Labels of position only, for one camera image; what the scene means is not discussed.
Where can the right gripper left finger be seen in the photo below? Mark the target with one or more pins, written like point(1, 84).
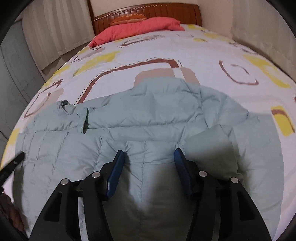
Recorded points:
point(59, 219)

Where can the beige striped curtain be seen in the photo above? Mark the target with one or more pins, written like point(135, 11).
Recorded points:
point(53, 28)

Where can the glass sliding wardrobe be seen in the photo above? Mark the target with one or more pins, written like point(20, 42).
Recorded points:
point(20, 79)

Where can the right side beige curtain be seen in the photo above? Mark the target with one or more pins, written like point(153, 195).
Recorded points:
point(258, 25)

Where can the patterned white bed sheet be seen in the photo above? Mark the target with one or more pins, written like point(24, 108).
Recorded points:
point(194, 55)

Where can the red pillow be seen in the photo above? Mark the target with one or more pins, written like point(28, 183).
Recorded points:
point(132, 29)

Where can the wooden headboard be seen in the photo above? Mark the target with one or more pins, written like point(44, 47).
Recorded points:
point(185, 13)

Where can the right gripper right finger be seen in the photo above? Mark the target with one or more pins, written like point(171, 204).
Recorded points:
point(222, 208)

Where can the light green down jacket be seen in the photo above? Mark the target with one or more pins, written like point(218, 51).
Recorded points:
point(148, 122)

